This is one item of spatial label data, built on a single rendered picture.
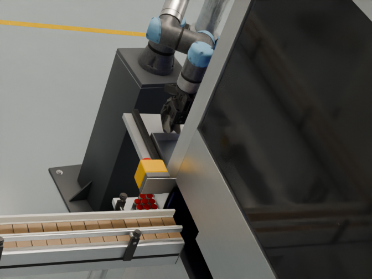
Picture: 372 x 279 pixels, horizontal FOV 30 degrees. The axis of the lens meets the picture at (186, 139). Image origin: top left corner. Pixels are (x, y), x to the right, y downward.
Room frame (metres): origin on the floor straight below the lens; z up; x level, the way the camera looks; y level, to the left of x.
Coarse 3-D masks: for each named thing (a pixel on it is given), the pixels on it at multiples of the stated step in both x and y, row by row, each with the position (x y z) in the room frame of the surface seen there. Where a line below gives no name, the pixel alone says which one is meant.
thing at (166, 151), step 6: (156, 132) 1.84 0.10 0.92; (162, 132) 1.86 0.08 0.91; (174, 132) 1.88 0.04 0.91; (180, 132) 1.89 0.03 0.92; (156, 138) 1.84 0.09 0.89; (162, 138) 1.86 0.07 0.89; (168, 138) 1.87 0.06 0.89; (174, 138) 1.88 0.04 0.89; (156, 144) 1.79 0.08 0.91; (162, 144) 1.84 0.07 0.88; (168, 144) 1.85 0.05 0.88; (174, 144) 1.86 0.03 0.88; (156, 150) 1.78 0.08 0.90; (162, 150) 1.81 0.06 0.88; (168, 150) 1.82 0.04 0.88; (162, 156) 1.74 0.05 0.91; (168, 156) 1.79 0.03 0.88; (168, 162) 1.76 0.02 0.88
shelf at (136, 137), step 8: (128, 120) 1.89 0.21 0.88; (144, 120) 1.93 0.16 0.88; (152, 120) 1.95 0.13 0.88; (160, 120) 1.96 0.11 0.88; (128, 128) 1.86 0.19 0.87; (136, 128) 1.87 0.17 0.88; (152, 128) 1.90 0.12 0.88; (160, 128) 1.92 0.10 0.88; (136, 136) 1.83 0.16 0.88; (136, 144) 1.79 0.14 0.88; (144, 144) 1.80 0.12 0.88; (144, 152) 1.76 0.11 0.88
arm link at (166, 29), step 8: (168, 0) 2.04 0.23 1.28; (176, 0) 2.04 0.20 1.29; (184, 0) 2.06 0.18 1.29; (168, 8) 2.00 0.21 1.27; (176, 8) 2.01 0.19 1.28; (184, 8) 2.05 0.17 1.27; (160, 16) 1.98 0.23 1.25; (168, 16) 1.97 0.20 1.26; (176, 16) 1.99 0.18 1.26; (152, 24) 1.92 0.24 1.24; (160, 24) 1.93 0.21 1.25; (168, 24) 1.94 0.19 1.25; (176, 24) 1.96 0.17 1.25; (152, 32) 1.91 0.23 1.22; (160, 32) 1.91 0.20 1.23; (168, 32) 1.92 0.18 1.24; (176, 32) 1.93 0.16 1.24; (152, 40) 1.92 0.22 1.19; (160, 40) 1.91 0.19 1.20; (168, 40) 1.91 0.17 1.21; (176, 40) 1.92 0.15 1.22; (176, 48) 1.92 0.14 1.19
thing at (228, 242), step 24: (360, 0) 1.26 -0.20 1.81; (192, 144) 1.52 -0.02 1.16; (192, 168) 1.48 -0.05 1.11; (216, 168) 1.40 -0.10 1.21; (192, 192) 1.45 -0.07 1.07; (216, 192) 1.37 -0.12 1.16; (192, 216) 1.41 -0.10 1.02; (216, 216) 1.33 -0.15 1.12; (240, 216) 1.27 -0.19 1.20; (216, 240) 1.30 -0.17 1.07; (240, 240) 1.24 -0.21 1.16; (216, 264) 1.27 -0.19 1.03; (240, 264) 1.20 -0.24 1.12; (264, 264) 1.15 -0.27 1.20
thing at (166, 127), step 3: (165, 117) 1.85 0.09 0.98; (168, 117) 1.85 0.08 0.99; (165, 120) 1.85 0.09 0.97; (168, 120) 1.84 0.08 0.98; (165, 123) 1.85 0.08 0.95; (168, 123) 1.84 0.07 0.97; (162, 126) 1.86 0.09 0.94; (165, 126) 1.85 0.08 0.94; (168, 126) 1.83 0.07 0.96; (165, 129) 1.85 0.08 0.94; (168, 129) 1.83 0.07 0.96; (168, 132) 1.82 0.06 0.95
